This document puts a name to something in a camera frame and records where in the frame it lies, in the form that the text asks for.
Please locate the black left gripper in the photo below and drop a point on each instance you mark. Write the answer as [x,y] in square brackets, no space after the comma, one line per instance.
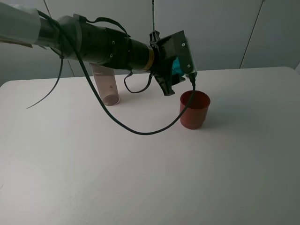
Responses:
[161,67]

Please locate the teal translucent plastic cup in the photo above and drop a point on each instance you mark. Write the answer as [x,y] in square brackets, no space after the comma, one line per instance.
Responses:
[176,69]

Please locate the clear plastic water bottle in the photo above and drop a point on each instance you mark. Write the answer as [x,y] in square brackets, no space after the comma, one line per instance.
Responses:
[106,84]

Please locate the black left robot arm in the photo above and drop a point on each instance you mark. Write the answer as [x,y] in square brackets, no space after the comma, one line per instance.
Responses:
[75,37]

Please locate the red plastic cup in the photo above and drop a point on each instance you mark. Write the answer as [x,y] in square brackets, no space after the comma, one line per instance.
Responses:
[195,114]

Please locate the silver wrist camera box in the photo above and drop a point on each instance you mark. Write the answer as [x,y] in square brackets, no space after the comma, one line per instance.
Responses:
[176,46]

